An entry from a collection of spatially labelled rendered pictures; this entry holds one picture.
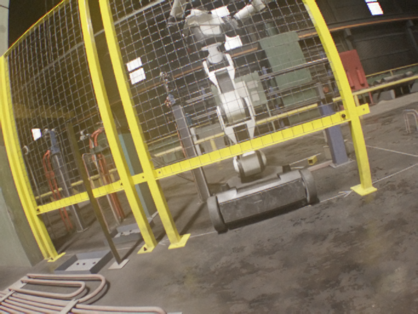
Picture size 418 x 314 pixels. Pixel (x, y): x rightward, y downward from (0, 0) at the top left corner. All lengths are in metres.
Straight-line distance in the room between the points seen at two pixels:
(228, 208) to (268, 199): 0.21
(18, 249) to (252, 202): 1.88
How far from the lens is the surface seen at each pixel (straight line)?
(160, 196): 1.29
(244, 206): 1.23
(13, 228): 2.13
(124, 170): 1.35
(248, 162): 1.41
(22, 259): 2.24
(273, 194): 1.23
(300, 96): 9.78
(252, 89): 7.19
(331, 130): 1.90
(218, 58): 1.47
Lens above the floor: 0.51
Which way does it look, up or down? 4 degrees down
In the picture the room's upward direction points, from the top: 18 degrees counter-clockwise
